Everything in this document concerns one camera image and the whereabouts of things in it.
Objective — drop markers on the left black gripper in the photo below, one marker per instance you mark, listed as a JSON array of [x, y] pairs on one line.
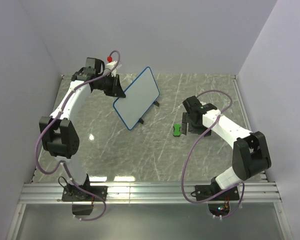
[[116, 90]]

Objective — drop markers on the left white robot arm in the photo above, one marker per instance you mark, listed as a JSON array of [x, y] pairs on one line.
[[58, 133]]

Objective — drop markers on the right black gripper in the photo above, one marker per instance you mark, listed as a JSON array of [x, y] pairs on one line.
[[186, 119]]

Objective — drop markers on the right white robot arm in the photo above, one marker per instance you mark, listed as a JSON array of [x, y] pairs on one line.
[[250, 153]]

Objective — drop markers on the aluminium rail frame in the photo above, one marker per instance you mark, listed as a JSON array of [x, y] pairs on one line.
[[142, 171]]

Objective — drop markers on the green whiteboard eraser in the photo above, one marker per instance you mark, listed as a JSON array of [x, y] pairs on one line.
[[177, 130]]

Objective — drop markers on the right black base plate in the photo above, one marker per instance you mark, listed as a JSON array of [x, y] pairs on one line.
[[202, 192]]

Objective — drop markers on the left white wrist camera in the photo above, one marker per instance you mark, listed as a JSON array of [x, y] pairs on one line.
[[112, 67]]

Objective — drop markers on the blue framed whiteboard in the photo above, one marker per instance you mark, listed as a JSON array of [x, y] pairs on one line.
[[141, 95]]

